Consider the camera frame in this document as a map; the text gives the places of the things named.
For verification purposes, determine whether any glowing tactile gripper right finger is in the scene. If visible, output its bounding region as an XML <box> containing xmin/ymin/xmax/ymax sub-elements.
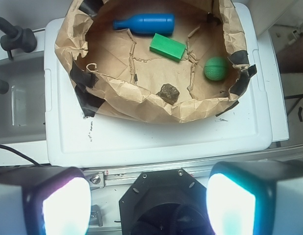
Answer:
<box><xmin>206</xmin><ymin>160</ymin><xmax>303</xmax><ymax>235</ymax></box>

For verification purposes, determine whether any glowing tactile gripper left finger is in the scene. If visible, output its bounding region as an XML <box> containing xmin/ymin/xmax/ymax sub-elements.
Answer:
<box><xmin>0</xmin><ymin>166</ymin><xmax>92</xmax><ymax>235</ymax></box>

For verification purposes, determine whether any brown rock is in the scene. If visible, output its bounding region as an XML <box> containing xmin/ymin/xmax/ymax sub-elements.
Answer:
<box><xmin>156</xmin><ymin>84</ymin><xmax>180</xmax><ymax>105</ymax></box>

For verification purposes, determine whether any white plastic bin lid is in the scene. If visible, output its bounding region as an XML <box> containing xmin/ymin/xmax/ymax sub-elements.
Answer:
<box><xmin>44</xmin><ymin>3</ymin><xmax>273</xmax><ymax>167</ymax></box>

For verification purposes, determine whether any clear plastic container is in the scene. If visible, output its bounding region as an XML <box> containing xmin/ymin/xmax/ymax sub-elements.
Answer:
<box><xmin>0</xmin><ymin>51</ymin><xmax>46</xmax><ymax>144</ymax></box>

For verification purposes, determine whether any green ball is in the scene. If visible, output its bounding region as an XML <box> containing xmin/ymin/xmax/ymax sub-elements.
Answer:
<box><xmin>203</xmin><ymin>57</ymin><xmax>228</xmax><ymax>81</ymax></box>

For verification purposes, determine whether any brown paper bag tray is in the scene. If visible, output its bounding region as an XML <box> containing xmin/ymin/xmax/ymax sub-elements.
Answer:
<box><xmin>55</xmin><ymin>0</ymin><xmax>257</xmax><ymax>124</ymax></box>

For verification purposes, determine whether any green rectangular block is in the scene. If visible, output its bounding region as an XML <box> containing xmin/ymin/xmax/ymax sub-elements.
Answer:
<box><xmin>149</xmin><ymin>33</ymin><xmax>186</xmax><ymax>61</ymax></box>

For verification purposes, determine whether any blue plastic bottle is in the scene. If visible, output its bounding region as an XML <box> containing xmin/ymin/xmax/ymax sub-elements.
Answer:
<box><xmin>112</xmin><ymin>13</ymin><xmax>175</xmax><ymax>36</ymax></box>

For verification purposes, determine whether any black cable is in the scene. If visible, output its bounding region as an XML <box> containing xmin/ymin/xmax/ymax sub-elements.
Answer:
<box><xmin>0</xmin><ymin>143</ymin><xmax>51</xmax><ymax>167</ymax></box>

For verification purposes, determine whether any black octagonal mount plate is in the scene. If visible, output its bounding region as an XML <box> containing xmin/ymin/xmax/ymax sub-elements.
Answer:
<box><xmin>119</xmin><ymin>168</ymin><xmax>214</xmax><ymax>235</ymax></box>

